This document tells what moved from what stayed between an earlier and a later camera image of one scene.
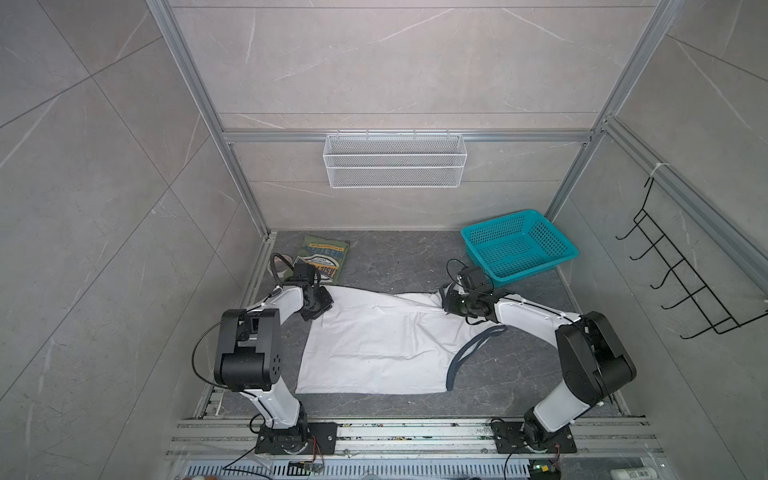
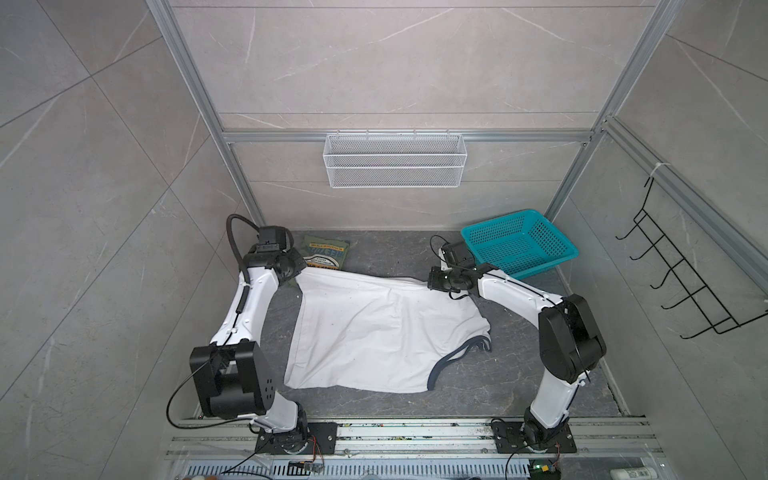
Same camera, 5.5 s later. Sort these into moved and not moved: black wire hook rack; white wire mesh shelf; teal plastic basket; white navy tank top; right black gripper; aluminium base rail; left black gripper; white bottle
Moved: left black gripper; white navy tank top; right black gripper
Not moved: teal plastic basket; white bottle; black wire hook rack; white wire mesh shelf; aluminium base rail
